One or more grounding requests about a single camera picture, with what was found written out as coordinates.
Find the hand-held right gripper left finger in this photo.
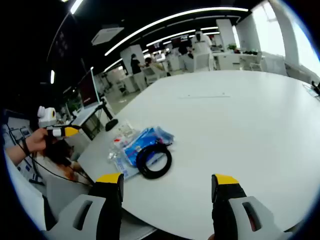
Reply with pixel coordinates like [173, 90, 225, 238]
[46, 172, 125, 240]

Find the ceiling air conditioner unit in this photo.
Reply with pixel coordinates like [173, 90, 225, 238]
[91, 26, 125, 46]

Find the black wristband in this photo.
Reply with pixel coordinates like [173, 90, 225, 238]
[21, 138, 31, 155]

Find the black monitor stand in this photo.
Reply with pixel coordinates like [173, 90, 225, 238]
[99, 96, 119, 132]

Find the short ceiling light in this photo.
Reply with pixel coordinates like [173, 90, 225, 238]
[69, 0, 85, 15]

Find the white chair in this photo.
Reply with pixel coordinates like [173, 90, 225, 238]
[42, 164, 99, 226]

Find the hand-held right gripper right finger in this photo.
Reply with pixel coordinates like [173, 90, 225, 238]
[211, 173, 293, 240]

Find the person's left hand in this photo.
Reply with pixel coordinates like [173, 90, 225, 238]
[26, 127, 55, 154]

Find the dark monitor screen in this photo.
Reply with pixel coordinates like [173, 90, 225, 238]
[78, 69, 101, 109]

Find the dark object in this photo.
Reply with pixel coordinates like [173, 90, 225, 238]
[302, 80, 320, 101]

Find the white table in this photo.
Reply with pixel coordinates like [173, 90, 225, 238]
[77, 69, 320, 240]

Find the clear plastic bottle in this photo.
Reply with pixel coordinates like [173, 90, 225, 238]
[106, 119, 136, 165]

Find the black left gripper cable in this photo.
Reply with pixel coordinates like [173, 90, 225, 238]
[23, 149, 96, 187]

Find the long ceiling light strip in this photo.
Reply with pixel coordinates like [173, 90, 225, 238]
[104, 6, 250, 57]

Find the small blue packet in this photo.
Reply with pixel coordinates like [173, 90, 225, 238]
[153, 126, 175, 146]

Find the large white blue packet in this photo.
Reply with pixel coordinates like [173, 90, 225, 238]
[119, 127, 163, 181]

